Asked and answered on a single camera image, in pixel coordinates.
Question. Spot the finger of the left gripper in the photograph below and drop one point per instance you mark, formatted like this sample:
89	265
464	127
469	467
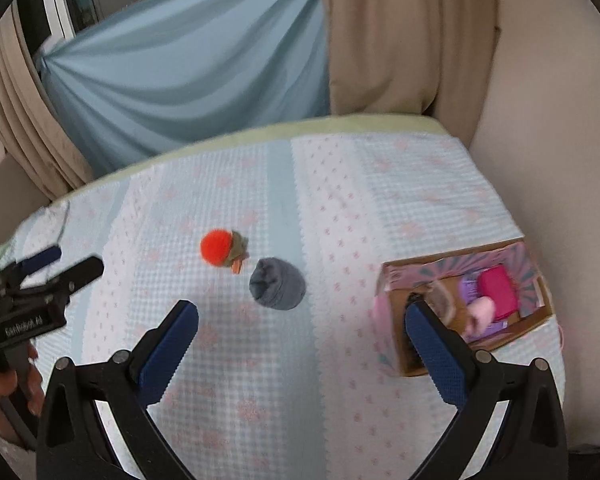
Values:
59	288
39	261

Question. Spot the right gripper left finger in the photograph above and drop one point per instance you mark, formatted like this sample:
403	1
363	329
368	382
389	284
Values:
72	440

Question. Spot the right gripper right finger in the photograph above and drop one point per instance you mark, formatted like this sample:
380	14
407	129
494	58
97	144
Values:
531	441

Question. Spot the pink fluffy scrunchie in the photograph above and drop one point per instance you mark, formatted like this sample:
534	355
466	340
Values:
480	315

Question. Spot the magenta zip pouch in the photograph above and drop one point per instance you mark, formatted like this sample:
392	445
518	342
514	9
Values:
496	284

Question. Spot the orange pompom toy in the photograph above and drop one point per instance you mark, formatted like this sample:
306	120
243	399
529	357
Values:
224	249

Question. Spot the purple foil packet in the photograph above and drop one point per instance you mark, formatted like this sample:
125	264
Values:
469	293

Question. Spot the dusty pink scrunchie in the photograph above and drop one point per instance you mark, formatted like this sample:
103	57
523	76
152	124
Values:
443	303

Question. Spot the pink patterned cardboard box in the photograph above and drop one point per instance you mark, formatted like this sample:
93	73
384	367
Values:
400	279

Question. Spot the grey sock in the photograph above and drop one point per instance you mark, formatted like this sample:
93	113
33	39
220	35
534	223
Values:
277	284

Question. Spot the person's left hand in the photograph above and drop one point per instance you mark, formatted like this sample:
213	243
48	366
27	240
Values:
35	394

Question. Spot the left beige curtain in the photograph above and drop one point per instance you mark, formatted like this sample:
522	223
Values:
29	127

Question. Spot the beige curtain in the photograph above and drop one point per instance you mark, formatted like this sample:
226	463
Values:
423	57
29	127

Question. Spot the light blue hanging sheet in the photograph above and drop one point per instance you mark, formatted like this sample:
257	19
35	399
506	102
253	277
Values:
162	74

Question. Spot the green bed sheet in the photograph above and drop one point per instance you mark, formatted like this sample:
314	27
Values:
20	198

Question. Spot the right beige curtain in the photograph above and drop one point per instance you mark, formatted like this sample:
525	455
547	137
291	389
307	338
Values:
423	57

